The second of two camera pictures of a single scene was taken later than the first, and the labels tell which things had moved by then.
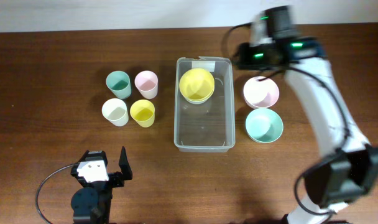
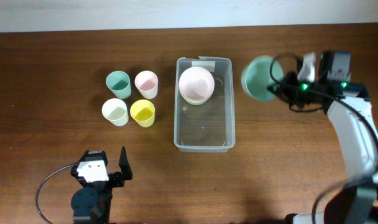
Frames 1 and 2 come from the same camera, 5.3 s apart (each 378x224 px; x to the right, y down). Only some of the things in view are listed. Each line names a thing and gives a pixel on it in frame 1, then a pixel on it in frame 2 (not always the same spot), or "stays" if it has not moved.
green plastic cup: [119, 82] stays
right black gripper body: [257, 58] → [296, 93]
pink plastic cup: [147, 83] stays
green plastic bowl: [264, 126] → [256, 77]
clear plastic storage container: [208, 127] stays
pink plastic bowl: [261, 93] → [196, 83]
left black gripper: [124, 165] stays
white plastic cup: [115, 111] stays
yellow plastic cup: [143, 112] stays
